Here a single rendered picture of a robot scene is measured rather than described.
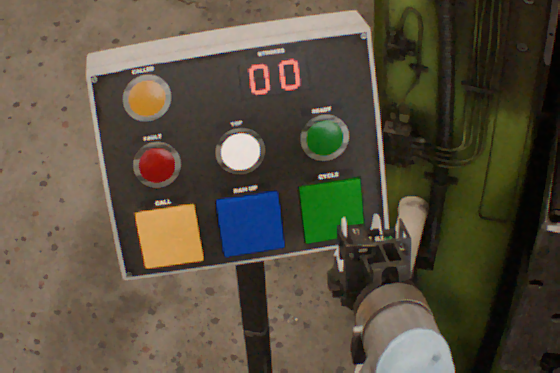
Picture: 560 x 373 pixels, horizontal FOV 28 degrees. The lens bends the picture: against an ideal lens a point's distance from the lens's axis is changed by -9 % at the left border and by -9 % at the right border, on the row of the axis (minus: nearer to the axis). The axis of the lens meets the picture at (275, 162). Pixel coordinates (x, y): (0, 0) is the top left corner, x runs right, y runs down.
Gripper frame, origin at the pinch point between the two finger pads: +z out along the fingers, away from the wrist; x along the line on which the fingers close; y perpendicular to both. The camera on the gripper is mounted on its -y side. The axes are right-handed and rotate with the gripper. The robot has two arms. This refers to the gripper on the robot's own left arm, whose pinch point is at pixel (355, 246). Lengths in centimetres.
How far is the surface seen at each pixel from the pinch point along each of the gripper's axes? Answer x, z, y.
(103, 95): 27.3, 10.7, 17.2
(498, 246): -35, 49, -29
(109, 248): 33, 119, -55
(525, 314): -32, 25, -29
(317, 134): 2.4, 10.6, 9.8
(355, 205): -2.0, 10.4, 0.4
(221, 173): 13.8, 10.9, 5.9
